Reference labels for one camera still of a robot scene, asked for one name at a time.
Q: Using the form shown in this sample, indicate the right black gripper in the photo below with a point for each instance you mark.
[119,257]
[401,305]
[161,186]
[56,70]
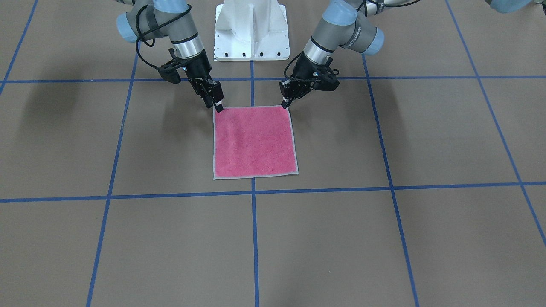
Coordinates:
[199,68]

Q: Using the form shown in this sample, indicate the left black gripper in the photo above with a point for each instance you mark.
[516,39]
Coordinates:
[308,69]

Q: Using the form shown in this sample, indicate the pink and grey towel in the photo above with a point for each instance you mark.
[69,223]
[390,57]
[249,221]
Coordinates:
[253,142]

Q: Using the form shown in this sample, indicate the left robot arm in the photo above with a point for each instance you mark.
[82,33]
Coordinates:
[344,24]

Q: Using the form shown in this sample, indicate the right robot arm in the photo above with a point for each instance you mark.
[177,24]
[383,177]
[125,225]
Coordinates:
[149,20]

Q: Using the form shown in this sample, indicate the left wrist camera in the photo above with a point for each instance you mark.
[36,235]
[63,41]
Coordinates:
[326,81]

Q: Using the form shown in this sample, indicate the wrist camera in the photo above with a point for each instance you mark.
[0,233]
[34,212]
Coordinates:
[326,81]
[169,72]

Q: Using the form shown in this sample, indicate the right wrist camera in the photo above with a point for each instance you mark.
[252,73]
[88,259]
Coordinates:
[169,72]

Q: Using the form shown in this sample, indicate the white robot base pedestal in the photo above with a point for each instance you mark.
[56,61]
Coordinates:
[251,30]

